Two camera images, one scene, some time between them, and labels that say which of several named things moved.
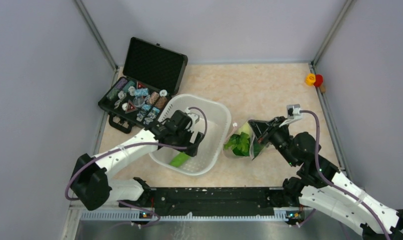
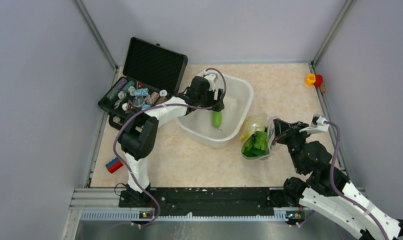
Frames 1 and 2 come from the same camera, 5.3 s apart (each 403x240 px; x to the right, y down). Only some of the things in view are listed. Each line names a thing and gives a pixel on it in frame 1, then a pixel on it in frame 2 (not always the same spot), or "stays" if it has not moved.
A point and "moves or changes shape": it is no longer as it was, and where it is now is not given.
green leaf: (240, 144) → (257, 145)
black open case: (152, 74) stays
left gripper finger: (192, 149) → (219, 106)
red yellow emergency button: (312, 79) stays
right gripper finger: (261, 128) → (284, 132)
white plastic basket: (214, 142) → (198, 125)
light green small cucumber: (179, 159) → (217, 116)
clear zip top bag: (242, 142) moves or changes shape
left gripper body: (183, 138) → (207, 99)
